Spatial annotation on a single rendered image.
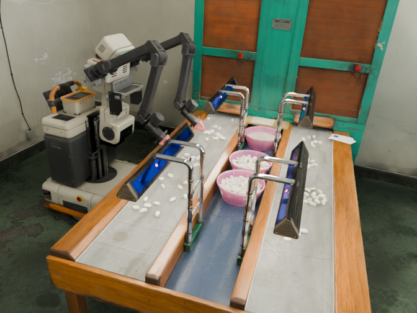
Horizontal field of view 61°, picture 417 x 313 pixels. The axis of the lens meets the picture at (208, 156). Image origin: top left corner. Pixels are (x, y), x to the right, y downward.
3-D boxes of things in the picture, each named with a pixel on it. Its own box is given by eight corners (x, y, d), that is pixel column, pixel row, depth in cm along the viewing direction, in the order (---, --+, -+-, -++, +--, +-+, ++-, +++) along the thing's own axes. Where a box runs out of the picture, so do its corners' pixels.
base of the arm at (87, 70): (95, 66, 227) (82, 69, 217) (103, 59, 223) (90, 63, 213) (103, 77, 228) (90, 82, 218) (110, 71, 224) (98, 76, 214)
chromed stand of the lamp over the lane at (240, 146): (211, 153, 243) (215, 90, 223) (219, 141, 260) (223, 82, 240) (238, 158, 238) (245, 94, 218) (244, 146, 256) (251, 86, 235)
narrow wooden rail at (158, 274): (145, 297, 136) (144, 276, 131) (244, 128, 291) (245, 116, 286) (158, 301, 134) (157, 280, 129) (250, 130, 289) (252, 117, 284)
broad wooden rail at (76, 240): (54, 282, 149) (48, 248, 141) (195, 128, 304) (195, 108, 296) (79, 290, 146) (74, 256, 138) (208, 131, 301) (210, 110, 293)
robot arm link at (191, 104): (180, 104, 248) (173, 104, 241) (190, 92, 243) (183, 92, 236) (190, 117, 246) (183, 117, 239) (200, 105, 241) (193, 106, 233)
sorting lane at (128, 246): (75, 265, 140) (74, 261, 139) (209, 115, 295) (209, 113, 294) (144, 285, 133) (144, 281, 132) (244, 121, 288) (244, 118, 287)
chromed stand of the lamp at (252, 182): (236, 265, 150) (246, 174, 130) (246, 236, 167) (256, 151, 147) (281, 276, 146) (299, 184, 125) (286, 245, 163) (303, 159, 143)
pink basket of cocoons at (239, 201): (209, 204, 190) (210, 189, 185) (222, 179, 212) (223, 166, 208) (259, 214, 183) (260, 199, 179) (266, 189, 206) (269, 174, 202)
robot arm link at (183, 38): (193, 30, 235) (185, 28, 226) (198, 51, 235) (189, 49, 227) (143, 51, 258) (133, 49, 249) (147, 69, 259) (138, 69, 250)
